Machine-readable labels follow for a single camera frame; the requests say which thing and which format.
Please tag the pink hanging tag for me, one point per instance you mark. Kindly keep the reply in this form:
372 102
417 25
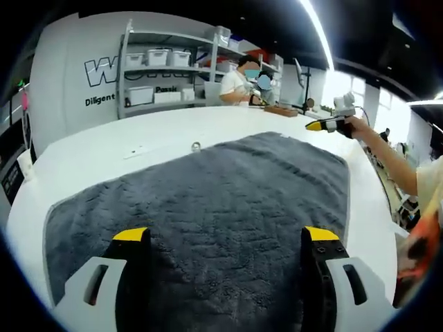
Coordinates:
25 101

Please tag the person's patterned shirt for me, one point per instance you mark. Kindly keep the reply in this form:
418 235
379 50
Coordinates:
429 193

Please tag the white paper cup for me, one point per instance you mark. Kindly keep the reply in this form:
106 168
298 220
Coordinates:
26 167

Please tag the black desk stand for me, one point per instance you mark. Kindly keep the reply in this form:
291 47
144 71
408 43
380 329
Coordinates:
306 90

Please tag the wooden tray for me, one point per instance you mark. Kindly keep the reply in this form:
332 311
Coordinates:
281 111

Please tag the clear storage box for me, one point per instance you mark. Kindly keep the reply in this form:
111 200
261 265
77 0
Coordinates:
223 35

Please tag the grey towel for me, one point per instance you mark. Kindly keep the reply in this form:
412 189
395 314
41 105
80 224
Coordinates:
207 193

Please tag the large white storage bin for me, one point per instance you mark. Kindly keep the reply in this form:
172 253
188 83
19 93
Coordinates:
139 96

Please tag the long ceiling light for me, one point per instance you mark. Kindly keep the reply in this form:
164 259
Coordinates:
316 31

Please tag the black equipment cabinet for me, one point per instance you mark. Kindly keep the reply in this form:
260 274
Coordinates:
10 180

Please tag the small white box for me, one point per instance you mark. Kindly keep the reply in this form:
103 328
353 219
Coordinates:
188 95
160 97
174 97

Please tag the white lidded storage bin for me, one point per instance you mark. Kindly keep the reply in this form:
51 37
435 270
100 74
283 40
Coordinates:
135 60
158 58
181 58

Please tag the grey metal shelf unit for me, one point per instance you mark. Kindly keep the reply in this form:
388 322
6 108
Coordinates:
228 49
155 107

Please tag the person's right hand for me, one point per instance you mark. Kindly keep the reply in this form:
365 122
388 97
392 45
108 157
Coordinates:
361 129

